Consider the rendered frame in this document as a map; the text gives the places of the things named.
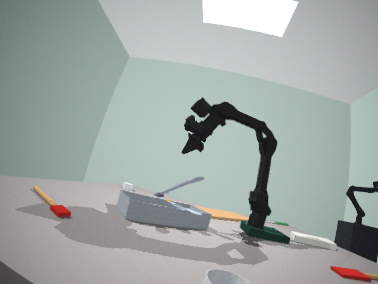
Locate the red spatula with wooden handle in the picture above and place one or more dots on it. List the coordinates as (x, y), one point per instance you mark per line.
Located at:
(353, 274)

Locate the red brush with wooden handle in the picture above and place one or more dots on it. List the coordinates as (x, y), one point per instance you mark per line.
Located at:
(58, 210)

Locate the light wooden board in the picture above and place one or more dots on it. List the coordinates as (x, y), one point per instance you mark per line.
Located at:
(224, 215)

